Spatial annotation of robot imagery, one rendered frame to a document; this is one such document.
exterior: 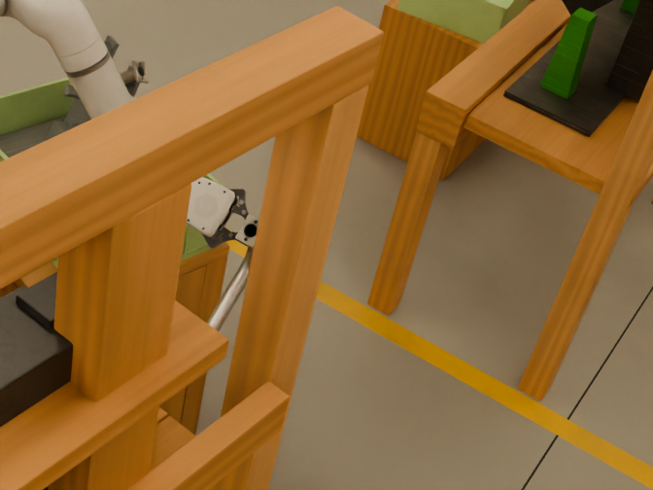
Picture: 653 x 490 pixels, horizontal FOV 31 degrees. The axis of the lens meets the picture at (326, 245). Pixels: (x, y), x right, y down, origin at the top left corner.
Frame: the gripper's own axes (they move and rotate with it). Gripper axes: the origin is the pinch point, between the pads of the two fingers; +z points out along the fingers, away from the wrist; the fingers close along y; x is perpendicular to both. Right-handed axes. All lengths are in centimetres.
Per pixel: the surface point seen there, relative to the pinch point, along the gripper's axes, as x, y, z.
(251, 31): 292, 99, -113
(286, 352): -22.6, -16.8, 21.6
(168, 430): 16.0, -43.1, 2.4
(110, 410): -69, -35, 12
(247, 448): -25.4, -34.1, 24.3
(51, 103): 75, 9, -82
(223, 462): -31, -37, 23
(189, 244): 61, -6, -26
